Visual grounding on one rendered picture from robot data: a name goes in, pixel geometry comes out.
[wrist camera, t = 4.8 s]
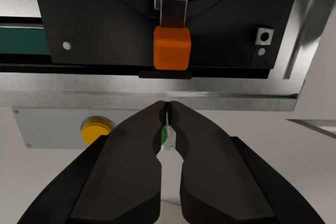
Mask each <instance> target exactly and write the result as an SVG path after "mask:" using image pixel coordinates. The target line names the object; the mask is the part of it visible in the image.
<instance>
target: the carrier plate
mask: <svg viewBox="0 0 336 224"><path fill-rule="evenodd" d="M37 3H38V7H39V11H40V15H41V19H42V23H43V27H44V31H45V36H46V40H47V44H48V48H49V52H50V56H51V60H52V63H54V64H82V65H120V66H154V30H155V28H156V27H157V26H159V25H160V20H159V19H155V18H151V17H148V16H144V15H142V14H140V13H137V12H135V11H133V10H132V9H130V8H128V7H127V6H125V5H124V4H122V3H121V2H120V1H119V0H37ZM293 4H294V0H223V1H222V2H220V3H219V4H217V5H216V6H215V7H213V8H211V9H210V10H208V11H206V12H204V13H202V14H199V15H197V16H194V17H190V18H186V19H185V27H187V28H188V29H189V34H190V40H191V49H190V55H189V62H188V67H195V68H232V69H269V70H272V69H274V66H275V63H276V60H277V56H278V53H279V50H280V46H281V43H282V40H283V37H284V33H285V30H286V27H287V23H288V20H289V17H290V14H291V10H292V7H293ZM255 27H271V28H273V29H274V32H273V36H272V39H271V43H270V45H258V44H254V43H252V38H253V34H254V29H255Z"/></svg>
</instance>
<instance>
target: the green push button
mask: <svg viewBox="0 0 336 224"><path fill-rule="evenodd" d="M166 140H167V129H166V127H165V126H163V128H162V129H161V145H163V144H164V143H165V141H166Z"/></svg>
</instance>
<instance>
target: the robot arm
mask: <svg viewBox="0 0 336 224"><path fill-rule="evenodd" d="M167 118H168V125H169V126H171V127H172V128H173V129H174V131H175V132H176V142H175V149H176V151H177V152H178V153H179V154H180V155H181V157H182V158H183V161H184V162H183V163H182V169H181V179H180V189H179V195H180V203H181V210H182V215H183V217H184V219H185V220H186V221H187V222H188V223H190V224H325V222H324V221H323V219H322V218H321V217H320V216H319V214H318V213H317V212H316V211H315V209H314V208H313V207H312V206H311V205H310V203H309V202H308V201H307V200H306V199H305V198H304V197H303V196H302V195H301V193H300V192H299V191H298V190H297V189H296V188H295V187H294V186H293V185H292V184H291V183H289V182H288V181H287V180H286V179H285V178H284V177H283V176H282V175H281V174H279V173H278V172H277V171H276V170H275V169H274V168H273V167H272V166H270V165H269V164H268V163H267V162H266V161H265V160H264V159H262V158H261V157H260V156H259V155H258V154H257V153H256V152H254V151H253V150H252V149H251V148H250V147H249V146H248V145H246V144H245V143H244V142H243V141H242V140H241V139H240V138H238V137H237V136H230V135H228V134H227V133H226V132H225V131H224V130H223V129H222V128H221V127H219V126H218V125H217V124H216V123H214V122H213V121H211V120H210V119H208V118H207V117H205V116H203V115H202V114H200V113H198V112H196V111H195V110H193V109H191V108H189V107H187V106H186V105H184V104H182V103H180V102H179V101H174V100H172V101H163V100H159V101H157V102H155V103H153V104H152V105H150V106H148V107H146V108H144V109H143V110H141V111H139V112H137V113H135V114H134V115H132V116H130V117H129V118H127V119H125V120H124V121H122V122H121V123H120V124H119V125H117V126H116V127H115V128H114V129H113V130H112V131H111V132H110V133H109V134H108V135H100V136H99V137H98V138H97V139H96V140H95V141H94V142H93V143H92V144H91V145H90V146H89V147H87V148H86V149H85V150H84V151H83V152H82V153H81V154H80V155H79V156H78V157H77V158H76V159H75V160H73V161H72V162H71V163H70V164H69V165H68V166H67V167H66V168H65V169H64V170H63V171H62V172H60V173H59V174H58V175H57V176H56V177H55V178H54V179H53V180H52V181H51V182H50V183H49V184H48V185H47V186H46V187H45V188H44V189H43V190H42V191H41V193H40V194H39V195H38V196H37V197H36V198H35V199H34V201H33V202H32V203H31V204H30V206H29V207H28V208H27V210H26V211H25V212H24V214H23V215H22V216H21V218H20V219H19V221H18V222H17V224H153V223H155V222H156V221H157V220H158V218H159V216H160V210H161V184H162V164H161V162H160V161H159V160H158V159H157V157H156V155H157V154H158V153H159V152H160V150H161V146H162V128H163V127H164V126H166V123H167Z"/></svg>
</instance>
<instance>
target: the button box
mask: <svg viewBox="0 0 336 224"><path fill-rule="evenodd" d="M11 110H12V113H13V115H14V118H15V120H16V123H17V125H18V128H19V130H20V133H21V136H22V138H23V141H24V143H25V146H26V148H27V149H86V148H88V147H89V146H90V145H89V144H87V143H86V142H85V141H84V140H83V138H82V136H81V131H82V129H83V127H84V125H85V124H86V123H87V122H88V121H90V120H96V119H98V120H103V121H106V122H107V123H109V124H110V125H111V126H112V128H113V129H114V128H115V127H116V126H117V125H119V124H120V123H121V122H123V121H124V120H126V119H127V118H129V117H131V116H132V115H134V114H136V113H138V112H139V111H141V110H143V109H120V108H62V107H11ZM165 127H166V130H167V139H166V141H165V143H164V144H162V145H161V151H164V150H175V149H176V132H175V131H174V129H173V128H172V127H171V125H169V123H168V114H167V111H166V125H165Z"/></svg>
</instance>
